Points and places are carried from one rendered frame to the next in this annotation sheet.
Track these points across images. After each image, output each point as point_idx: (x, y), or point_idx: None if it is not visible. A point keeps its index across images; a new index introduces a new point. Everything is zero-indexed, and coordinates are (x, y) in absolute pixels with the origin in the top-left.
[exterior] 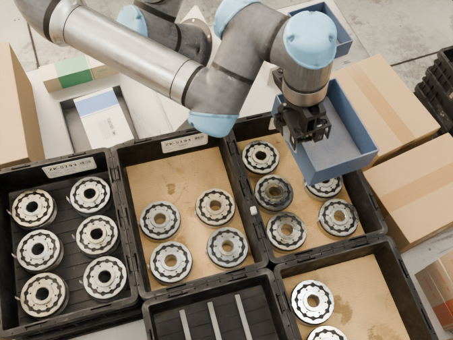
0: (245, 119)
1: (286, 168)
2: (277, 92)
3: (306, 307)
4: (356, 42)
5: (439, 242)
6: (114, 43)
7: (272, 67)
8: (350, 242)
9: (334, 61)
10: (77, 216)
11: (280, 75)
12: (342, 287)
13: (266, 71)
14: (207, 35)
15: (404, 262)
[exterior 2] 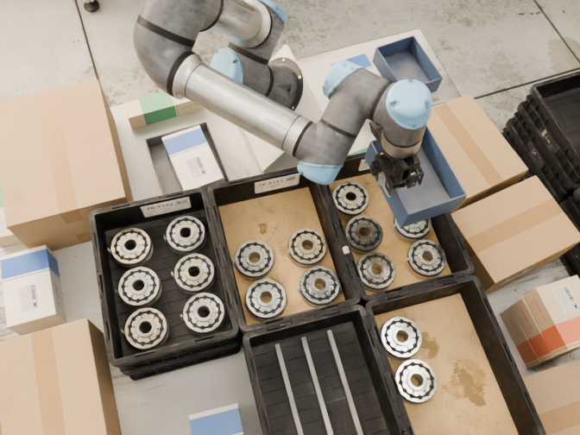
0: None
1: (375, 210)
2: (364, 130)
3: (395, 342)
4: (445, 78)
5: (525, 283)
6: (233, 100)
7: None
8: (438, 280)
9: None
10: (173, 254)
11: (376, 126)
12: (429, 324)
13: None
14: (298, 76)
15: (490, 302)
